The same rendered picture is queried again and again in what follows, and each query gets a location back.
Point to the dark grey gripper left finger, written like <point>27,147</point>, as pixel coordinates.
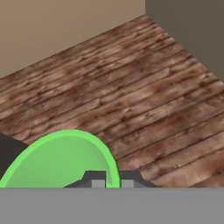
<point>94,176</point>

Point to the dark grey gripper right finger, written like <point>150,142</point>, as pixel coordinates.
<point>131,176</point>

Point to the green cup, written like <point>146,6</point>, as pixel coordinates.
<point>58,159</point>

